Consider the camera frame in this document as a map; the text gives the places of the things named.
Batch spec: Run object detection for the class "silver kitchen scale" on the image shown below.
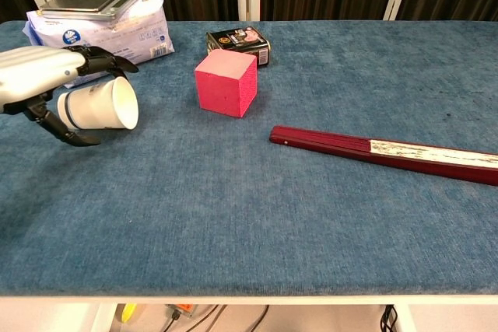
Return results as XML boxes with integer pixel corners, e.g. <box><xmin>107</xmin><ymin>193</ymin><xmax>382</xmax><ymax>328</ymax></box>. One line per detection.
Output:
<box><xmin>38</xmin><ymin>0</ymin><xmax>139</xmax><ymax>21</ymax></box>

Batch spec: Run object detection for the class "white table leg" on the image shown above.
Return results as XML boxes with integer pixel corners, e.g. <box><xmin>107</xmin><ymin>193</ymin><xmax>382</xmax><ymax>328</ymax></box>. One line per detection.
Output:
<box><xmin>89</xmin><ymin>303</ymin><xmax>119</xmax><ymax>332</ymax></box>
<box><xmin>395</xmin><ymin>304</ymin><xmax>419</xmax><ymax>332</ymax></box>

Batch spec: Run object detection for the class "pink foam cube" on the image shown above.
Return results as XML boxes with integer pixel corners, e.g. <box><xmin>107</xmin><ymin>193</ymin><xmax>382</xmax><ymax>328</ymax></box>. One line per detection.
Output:
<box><xmin>194</xmin><ymin>51</ymin><xmax>258</xmax><ymax>119</ymax></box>

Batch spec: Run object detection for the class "black meat tin can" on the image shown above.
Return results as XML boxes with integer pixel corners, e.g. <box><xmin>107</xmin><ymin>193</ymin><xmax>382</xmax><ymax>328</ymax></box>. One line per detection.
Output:
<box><xmin>205</xmin><ymin>26</ymin><xmax>272</xmax><ymax>66</ymax></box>

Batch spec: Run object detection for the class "white paper cup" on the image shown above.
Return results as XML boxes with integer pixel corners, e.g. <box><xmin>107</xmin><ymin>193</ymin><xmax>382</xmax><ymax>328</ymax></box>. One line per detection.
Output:
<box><xmin>57</xmin><ymin>75</ymin><xmax>140</xmax><ymax>131</ymax></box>

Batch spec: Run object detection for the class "blue table cloth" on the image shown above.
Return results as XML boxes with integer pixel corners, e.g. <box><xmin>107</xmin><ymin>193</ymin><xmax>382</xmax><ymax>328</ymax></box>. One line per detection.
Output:
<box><xmin>0</xmin><ymin>19</ymin><xmax>498</xmax><ymax>297</ymax></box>

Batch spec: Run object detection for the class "yellow object under table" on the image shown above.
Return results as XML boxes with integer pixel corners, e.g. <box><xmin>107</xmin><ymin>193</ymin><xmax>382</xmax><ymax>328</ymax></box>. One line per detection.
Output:
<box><xmin>121</xmin><ymin>303</ymin><xmax>138</xmax><ymax>323</ymax></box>

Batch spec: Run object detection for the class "black cable bundle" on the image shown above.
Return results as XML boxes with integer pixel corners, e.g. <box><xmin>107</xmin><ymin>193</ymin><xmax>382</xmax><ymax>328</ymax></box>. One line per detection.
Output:
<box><xmin>379</xmin><ymin>304</ymin><xmax>398</xmax><ymax>332</ymax></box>

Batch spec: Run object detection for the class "orange grey device under table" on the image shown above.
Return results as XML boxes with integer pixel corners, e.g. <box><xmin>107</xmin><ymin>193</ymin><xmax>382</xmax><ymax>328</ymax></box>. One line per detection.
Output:
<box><xmin>166</xmin><ymin>304</ymin><xmax>198</xmax><ymax>320</ymax></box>

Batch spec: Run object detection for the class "black cable under table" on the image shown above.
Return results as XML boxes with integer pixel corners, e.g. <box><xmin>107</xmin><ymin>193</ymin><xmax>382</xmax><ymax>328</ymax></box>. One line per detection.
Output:
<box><xmin>248</xmin><ymin>304</ymin><xmax>270</xmax><ymax>332</ymax></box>
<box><xmin>160</xmin><ymin>304</ymin><xmax>228</xmax><ymax>332</ymax></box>

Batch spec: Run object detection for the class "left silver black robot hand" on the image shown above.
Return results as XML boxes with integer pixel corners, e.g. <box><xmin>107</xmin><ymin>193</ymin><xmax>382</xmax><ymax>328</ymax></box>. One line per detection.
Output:
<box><xmin>0</xmin><ymin>45</ymin><xmax>140</xmax><ymax>148</ymax></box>

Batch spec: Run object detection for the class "folded dark red fan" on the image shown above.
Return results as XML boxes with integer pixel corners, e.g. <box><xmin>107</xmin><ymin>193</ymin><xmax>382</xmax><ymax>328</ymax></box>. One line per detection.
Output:
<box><xmin>268</xmin><ymin>125</ymin><xmax>498</xmax><ymax>187</ymax></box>

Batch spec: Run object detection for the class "white blue tissue pack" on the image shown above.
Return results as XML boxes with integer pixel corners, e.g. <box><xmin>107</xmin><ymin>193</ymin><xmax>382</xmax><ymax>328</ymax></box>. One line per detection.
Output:
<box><xmin>22</xmin><ymin>0</ymin><xmax>176</xmax><ymax>89</ymax></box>

